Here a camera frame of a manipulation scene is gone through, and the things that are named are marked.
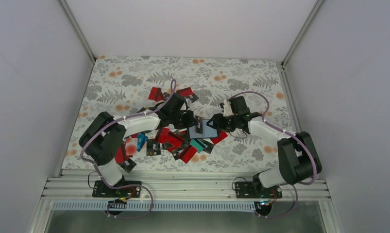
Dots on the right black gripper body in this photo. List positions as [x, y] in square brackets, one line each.
[227, 125]

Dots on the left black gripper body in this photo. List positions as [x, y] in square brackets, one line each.
[180, 122]

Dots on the red striped card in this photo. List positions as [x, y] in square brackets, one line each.
[221, 136]

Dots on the black card holder wallet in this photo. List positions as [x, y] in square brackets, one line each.
[205, 131]

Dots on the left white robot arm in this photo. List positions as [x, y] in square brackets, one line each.
[105, 135]

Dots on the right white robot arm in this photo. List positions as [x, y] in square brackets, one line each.
[298, 161]

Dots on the red card far left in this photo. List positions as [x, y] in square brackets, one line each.
[156, 94]

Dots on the red black-stripe card top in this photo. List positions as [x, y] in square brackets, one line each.
[185, 92]

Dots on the small black card top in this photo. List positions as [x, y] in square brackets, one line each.
[193, 98]

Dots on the blue card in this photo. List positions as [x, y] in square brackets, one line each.
[141, 141]

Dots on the teal card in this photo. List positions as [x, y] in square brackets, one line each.
[198, 144]

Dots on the red card middle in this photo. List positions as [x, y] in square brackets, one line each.
[187, 154]

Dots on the black card front left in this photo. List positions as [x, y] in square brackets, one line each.
[127, 165]

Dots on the floral patterned table mat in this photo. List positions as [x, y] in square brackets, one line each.
[120, 85]

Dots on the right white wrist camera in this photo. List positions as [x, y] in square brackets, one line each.
[227, 109]

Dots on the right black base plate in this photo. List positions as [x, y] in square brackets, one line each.
[244, 189]

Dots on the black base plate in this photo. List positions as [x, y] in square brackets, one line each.
[103, 191]
[244, 189]

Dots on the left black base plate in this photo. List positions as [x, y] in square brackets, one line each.
[103, 191]

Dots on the aluminium rail frame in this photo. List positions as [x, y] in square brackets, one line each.
[75, 184]

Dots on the blue grey cable duct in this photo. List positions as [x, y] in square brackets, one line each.
[136, 205]

